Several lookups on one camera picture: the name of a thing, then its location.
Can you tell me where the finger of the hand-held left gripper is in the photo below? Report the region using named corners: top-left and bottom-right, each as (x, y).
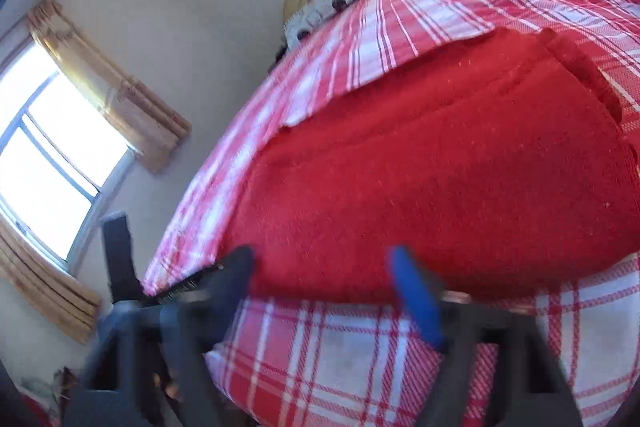
top-left (142, 263), bottom-right (222, 306)
top-left (100, 211), bottom-right (147, 306)

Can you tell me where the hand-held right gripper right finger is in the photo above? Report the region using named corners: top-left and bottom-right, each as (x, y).
top-left (389, 246), bottom-right (583, 427)

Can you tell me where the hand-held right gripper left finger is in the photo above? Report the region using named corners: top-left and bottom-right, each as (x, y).
top-left (62, 246), bottom-right (257, 427)

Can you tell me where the red knitted sweater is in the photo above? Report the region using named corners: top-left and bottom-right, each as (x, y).
top-left (220, 27), bottom-right (640, 303)

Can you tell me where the red plaid bed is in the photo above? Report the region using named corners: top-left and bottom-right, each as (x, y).
top-left (142, 0), bottom-right (640, 427)

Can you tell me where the side window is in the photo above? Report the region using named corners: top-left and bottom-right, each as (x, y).
top-left (0, 39), bottom-right (136, 278)

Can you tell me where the grey patterned pillow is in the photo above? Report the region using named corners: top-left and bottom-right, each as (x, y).
top-left (285, 0), bottom-right (371, 50)

